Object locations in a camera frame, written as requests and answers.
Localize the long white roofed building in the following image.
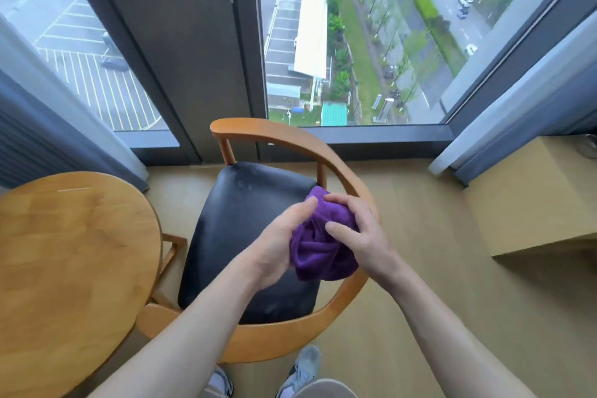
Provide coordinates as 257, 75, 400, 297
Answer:
292, 0, 336, 82

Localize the dark window frame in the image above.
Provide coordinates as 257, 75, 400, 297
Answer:
51, 0, 597, 167

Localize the grey curtain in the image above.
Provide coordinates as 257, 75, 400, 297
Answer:
0, 70, 150, 194
453, 85, 597, 186

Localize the person's left forearm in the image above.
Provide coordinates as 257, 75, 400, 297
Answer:
86, 269, 262, 398

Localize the white sheer curtain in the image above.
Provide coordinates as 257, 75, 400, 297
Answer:
0, 15, 150, 181
428, 11, 597, 175

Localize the round wooden table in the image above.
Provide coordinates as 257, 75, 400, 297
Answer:
0, 171, 164, 398

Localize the purple cloth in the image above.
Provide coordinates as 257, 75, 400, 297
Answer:
289, 185, 361, 283

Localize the person's right forearm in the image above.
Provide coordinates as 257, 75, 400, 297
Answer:
371, 262, 538, 398

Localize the wooden chair with black seat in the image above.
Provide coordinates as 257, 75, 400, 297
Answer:
135, 118, 381, 364

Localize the person's right hand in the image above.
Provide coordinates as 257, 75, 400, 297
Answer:
323, 192, 398, 290

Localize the light wooden cabinet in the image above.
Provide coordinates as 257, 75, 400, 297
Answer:
463, 134, 597, 258

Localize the person's left grey shoe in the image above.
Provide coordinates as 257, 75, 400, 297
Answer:
204, 365, 234, 398

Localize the person's grey shoe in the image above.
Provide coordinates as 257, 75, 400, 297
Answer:
275, 345, 322, 398
204, 365, 234, 398

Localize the person's left hand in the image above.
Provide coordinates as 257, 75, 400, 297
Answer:
243, 201, 320, 292

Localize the person's right trouser leg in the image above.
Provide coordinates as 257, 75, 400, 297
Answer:
291, 379, 347, 398

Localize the person's right grey shoe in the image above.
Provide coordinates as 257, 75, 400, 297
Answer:
275, 345, 322, 398

